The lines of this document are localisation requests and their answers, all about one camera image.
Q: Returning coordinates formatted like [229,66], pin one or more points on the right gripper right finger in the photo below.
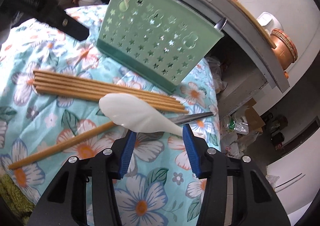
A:
[254,200]

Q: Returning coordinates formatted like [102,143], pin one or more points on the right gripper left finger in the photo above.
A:
[64,200]

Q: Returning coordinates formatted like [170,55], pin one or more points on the wooden chopstick one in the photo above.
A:
[85,83]

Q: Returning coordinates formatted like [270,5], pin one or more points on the wooden chopstick four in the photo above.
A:
[94,96]

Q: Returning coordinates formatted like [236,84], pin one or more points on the thick wooden stick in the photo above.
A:
[62,146]

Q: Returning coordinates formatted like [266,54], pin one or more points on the white plastic rice paddle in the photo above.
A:
[135,114]

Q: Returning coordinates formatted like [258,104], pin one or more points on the steel spoon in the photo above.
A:
[220,24]

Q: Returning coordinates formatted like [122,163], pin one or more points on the wooden chopstick two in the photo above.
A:
[91,90]

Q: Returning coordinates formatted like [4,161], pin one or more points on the wooden chopstick three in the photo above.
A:
[65,87]

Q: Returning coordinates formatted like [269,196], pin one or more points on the stacked white bowls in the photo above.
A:
[89,2]

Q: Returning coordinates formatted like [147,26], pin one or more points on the floral blue tablecloth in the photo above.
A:
[159,188]

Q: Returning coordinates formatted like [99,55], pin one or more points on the mint green utensil holder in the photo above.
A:
[161,40]

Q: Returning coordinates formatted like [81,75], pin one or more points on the copper pot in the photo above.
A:
[285,50]

